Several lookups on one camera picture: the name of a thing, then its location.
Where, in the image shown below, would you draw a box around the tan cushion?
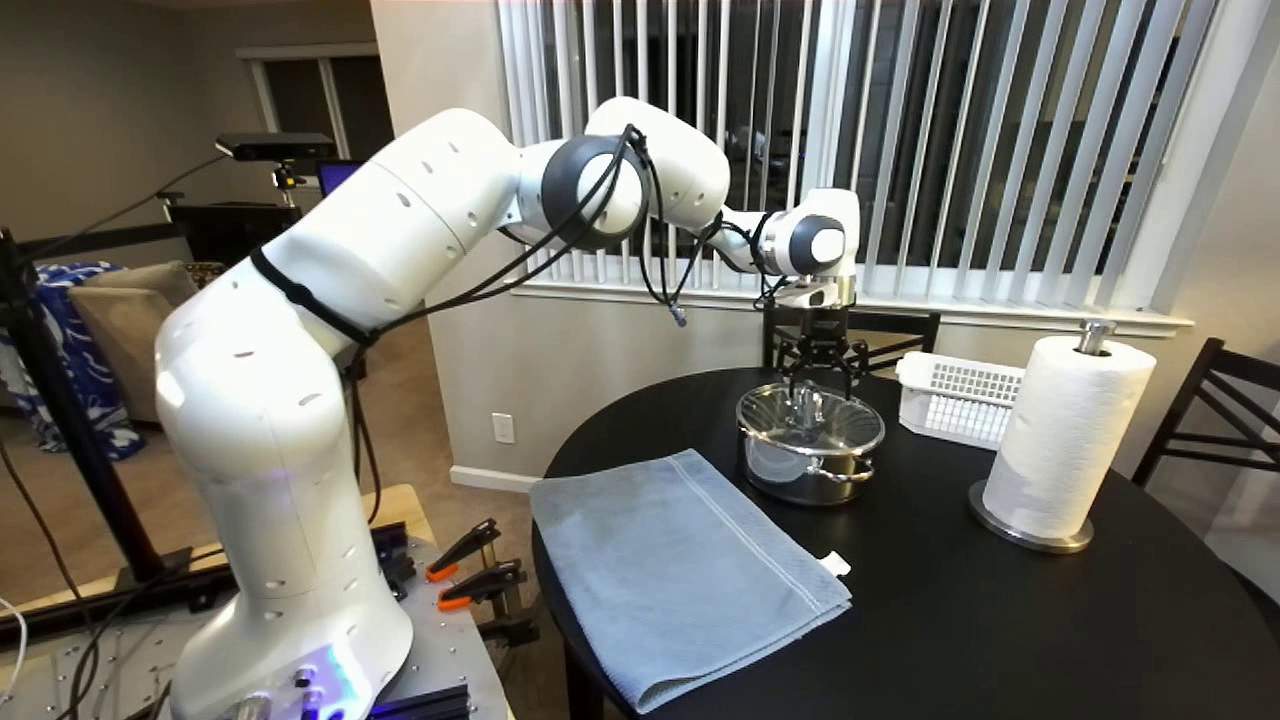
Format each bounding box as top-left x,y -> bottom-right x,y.
65,255 -> 203,431

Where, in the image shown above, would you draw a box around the blue lit monitor screen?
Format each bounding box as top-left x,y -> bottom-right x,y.
315,156 -> 363,200

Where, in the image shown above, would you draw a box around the white vertical window blinds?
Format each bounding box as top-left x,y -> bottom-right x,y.
492,0 -> 1223,321

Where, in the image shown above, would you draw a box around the light blue cloth towel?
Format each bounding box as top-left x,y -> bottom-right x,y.
529,443 -> 855,720

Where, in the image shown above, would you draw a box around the black orange spring clamp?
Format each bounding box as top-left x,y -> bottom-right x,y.
436,555 -> 531,619
422,516 -> 505,581

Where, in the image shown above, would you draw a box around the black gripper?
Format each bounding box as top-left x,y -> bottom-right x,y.
768,298 -> 873,398

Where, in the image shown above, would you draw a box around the white paper towel roll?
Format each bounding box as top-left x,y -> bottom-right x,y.
979,330 -> 1158,545

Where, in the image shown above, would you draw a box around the white plastic basket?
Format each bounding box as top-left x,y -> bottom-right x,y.
893,346 -> 1033,453

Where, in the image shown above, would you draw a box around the silver metal pot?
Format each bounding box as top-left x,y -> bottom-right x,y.
731,380 -> 893,510

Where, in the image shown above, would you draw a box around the silver paper towel holder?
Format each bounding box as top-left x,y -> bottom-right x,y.
966,315 -> 1120,560

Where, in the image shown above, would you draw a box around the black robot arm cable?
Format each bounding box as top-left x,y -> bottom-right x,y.
249,124 -> 806,351

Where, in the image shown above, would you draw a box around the black wooden chair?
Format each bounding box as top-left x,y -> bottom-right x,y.
758,309 -> 943,391
1131,336 -> 1280,491

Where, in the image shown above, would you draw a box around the blue patterned blanket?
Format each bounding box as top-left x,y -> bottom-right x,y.
23,255 -> 150,463

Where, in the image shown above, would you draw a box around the black metal frame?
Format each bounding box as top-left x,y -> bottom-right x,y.
0,219 -> 241,619

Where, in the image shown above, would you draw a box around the black camera on stand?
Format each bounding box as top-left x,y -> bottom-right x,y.
74,129 -> 341,241

